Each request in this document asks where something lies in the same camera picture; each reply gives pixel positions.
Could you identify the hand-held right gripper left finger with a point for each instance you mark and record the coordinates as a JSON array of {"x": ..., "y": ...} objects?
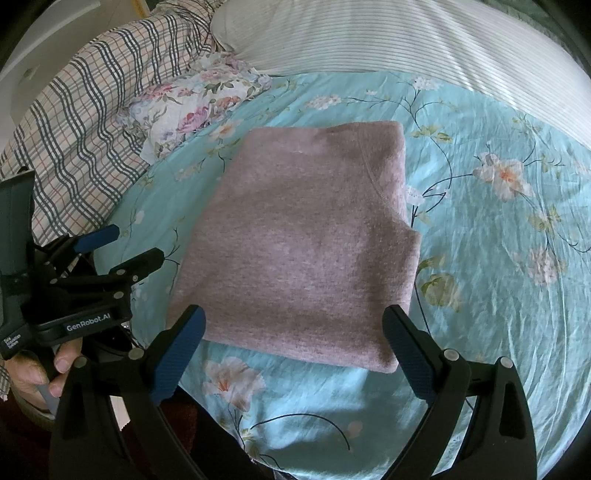
[{"x": 178, "y": 355}]

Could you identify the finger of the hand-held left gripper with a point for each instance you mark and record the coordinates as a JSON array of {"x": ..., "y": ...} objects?
[
  {"x": 99, "y": 237},
  {"x": 143, "y": 263}
]

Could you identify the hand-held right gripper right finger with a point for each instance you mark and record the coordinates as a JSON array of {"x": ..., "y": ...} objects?
[{"x": 411, "y": 355}]

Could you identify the pink sweater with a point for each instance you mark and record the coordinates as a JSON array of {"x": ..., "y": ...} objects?
[{"x": 300, "y": 240}]

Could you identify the person's left hand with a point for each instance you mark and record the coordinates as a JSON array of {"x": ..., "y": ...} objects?
[{"x": 27, "y": 376}]

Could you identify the turquoise floral bed sheet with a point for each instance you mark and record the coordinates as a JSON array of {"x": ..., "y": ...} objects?
[{"x": 485, "y": 277}]

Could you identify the plaid cloth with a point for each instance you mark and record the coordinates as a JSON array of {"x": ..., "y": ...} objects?
[{"x": 92, "y": 115}]

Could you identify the floral patterned cloth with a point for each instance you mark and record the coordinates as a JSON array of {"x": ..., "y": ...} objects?
[{"x": 184, "y": 110}]

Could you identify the white striped pillow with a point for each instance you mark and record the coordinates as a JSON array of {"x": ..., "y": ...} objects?
[{"x": 369, "y": 37}]

